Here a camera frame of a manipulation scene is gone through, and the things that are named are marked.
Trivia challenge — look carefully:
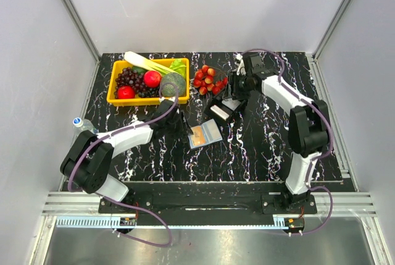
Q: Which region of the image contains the purple grape bunch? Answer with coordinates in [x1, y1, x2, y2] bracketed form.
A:
[114, 67, 159, 99]

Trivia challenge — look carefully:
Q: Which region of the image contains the aluminium frame rail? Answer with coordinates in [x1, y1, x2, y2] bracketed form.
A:
[43, 192, 377, 217]

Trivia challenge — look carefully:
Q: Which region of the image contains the red cherry bunch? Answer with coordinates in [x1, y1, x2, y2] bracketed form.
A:
[193, 65, 228, 96]

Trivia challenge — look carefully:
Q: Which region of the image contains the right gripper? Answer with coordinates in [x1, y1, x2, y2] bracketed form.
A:
[222, 72, 251, 101]

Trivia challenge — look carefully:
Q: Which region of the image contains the red apple upper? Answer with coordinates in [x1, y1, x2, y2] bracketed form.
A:
[143, 70, 162, 88]

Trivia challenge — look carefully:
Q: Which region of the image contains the white green leek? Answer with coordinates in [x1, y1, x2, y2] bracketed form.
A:
[123, 51, 173, 75]

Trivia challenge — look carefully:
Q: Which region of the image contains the yellow plastic basket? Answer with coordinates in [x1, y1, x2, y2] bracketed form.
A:
[107, 57, 190, 106]

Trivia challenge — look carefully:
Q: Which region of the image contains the green lettuce leaf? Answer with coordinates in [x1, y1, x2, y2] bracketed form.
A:
[169, 59, 186, 79]

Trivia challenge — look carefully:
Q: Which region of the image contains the red apple lower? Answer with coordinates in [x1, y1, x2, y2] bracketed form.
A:
[117, 86, 135, 99]

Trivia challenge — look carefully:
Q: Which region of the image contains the green avocado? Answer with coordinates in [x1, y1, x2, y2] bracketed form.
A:
[131, 66, 147, 75]

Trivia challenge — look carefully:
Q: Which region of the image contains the red apple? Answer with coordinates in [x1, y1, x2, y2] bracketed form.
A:
[143, 70, 162, 88]
[117, 86, 135, 99]

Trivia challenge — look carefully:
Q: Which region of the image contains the plastic water bottle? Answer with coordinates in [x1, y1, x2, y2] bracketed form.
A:
[73, 117, 98, 135]

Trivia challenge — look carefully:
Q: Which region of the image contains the brown credit card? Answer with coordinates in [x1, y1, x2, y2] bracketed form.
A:
[188, 126, 207, 148]

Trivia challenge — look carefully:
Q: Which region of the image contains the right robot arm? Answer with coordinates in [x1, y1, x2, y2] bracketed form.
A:
[228, 71, 333, 213]

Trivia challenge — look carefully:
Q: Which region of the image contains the green cantaloupe melon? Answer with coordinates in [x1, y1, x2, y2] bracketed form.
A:
[160, 73, 186, 98]

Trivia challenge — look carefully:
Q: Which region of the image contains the black card holder wallet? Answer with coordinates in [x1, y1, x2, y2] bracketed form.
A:
[198, 119, 222, 147]

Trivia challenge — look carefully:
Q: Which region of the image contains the black card box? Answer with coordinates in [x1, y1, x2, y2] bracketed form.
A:
[204, 93, 247, 127]

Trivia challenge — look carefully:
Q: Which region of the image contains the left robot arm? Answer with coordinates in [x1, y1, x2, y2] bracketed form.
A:
[60, 99, 193, 212]

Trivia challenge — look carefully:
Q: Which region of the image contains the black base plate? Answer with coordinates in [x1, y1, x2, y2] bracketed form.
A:
[98, 180, 318, 227]

